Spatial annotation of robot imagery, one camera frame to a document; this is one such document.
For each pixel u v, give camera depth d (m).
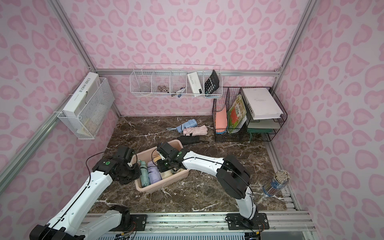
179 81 0.98
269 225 0.72
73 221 0.40
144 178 0.78
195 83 0.92
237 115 1.03
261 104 0.95
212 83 0.92
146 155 0.86
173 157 0.65
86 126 0.73
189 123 1.10
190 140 1.02
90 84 0.74
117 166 0.55
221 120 1.11
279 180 0.68
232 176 0.48
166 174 0.77
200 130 1.06
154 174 0.80
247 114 0.93
